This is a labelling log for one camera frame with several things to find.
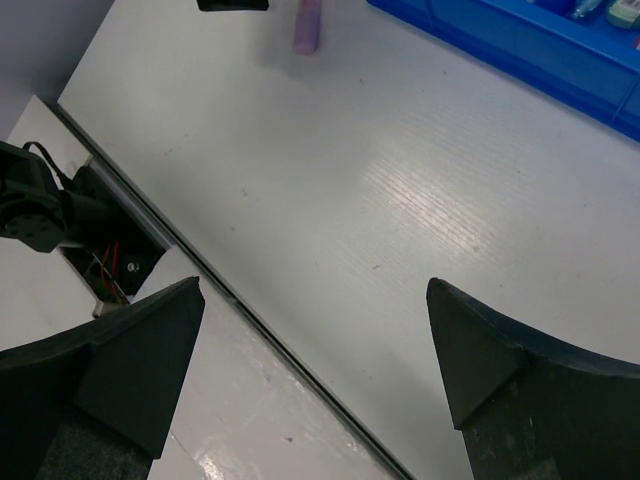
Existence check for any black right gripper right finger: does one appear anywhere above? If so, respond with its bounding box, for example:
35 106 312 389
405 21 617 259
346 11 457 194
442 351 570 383
426 278 639 479

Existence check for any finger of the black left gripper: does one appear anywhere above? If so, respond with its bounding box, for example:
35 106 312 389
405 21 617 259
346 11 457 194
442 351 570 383
196 0 269 12

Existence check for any green highlighter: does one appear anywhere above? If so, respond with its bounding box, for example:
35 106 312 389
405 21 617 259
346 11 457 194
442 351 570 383
606 0 640 30

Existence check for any blue compartment tray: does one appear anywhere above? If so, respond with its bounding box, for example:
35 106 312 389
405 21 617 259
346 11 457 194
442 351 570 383
373 0 639 139

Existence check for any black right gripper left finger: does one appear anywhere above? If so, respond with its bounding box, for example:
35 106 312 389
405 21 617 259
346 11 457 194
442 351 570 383
1 277 205 479

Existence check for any purple highlighter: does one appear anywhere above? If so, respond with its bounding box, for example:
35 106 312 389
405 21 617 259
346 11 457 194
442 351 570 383
293 0 322 55

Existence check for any blue highlighter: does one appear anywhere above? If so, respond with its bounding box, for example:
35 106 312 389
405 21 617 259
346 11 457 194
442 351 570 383
569 0 602 21

